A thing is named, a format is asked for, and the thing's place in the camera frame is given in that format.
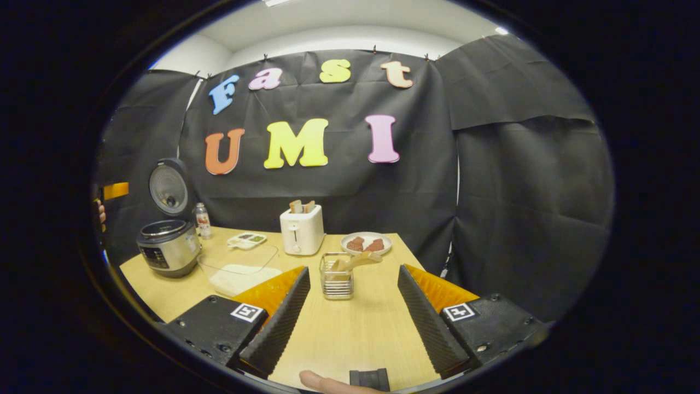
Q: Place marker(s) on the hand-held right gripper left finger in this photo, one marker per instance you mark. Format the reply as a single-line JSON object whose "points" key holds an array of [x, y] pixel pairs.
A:
{"points": [[279, 328]]}

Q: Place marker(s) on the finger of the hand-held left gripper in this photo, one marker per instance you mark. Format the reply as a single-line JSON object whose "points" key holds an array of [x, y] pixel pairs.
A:
{"points": [[116, 191]]}

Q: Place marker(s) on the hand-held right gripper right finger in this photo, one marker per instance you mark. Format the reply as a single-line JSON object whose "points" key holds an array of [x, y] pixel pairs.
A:
{"points": [[429, 328]]}

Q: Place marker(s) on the white rice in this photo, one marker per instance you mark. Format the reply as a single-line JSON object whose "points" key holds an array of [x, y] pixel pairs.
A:
{"points": [[240, 280]]}

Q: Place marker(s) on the silver black rice cooker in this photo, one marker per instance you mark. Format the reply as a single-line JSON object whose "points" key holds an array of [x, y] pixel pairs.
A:
{"points": [[169, 251]]}

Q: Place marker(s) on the wooden spoon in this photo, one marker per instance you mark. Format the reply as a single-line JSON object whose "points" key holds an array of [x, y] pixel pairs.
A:
{"points": [[363, 258]]}

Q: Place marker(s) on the small clear bottle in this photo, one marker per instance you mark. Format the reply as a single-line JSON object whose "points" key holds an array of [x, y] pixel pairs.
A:
{"points": [[203, 221]]}

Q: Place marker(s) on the white divided condiment dish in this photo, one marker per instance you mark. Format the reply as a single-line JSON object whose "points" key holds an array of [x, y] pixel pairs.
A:
{"points": [[247, 241]]}

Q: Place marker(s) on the white toaster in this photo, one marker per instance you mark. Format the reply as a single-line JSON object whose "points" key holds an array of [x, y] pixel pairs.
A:
{"points": [[302, 232]]}

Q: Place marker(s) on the brown meat piece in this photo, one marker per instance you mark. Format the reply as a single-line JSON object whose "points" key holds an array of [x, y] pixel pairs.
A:
{"points": [[355, 244], [375, 245]]}

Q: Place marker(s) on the white round plate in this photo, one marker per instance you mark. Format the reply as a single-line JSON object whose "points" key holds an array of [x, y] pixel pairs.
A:
{"points": [[366, 235]]}

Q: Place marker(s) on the toast slice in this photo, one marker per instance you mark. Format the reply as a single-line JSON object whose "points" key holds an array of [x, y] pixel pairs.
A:
{"points": [[296, 207], [309, 207]]}

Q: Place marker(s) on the black backdrop cloth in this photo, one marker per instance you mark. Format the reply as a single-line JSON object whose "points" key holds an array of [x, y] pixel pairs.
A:
{"points": [[328, 202]]}

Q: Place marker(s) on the large ceiling light panel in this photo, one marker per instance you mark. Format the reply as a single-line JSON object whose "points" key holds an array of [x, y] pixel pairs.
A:
{"points": [[276, 2]]}

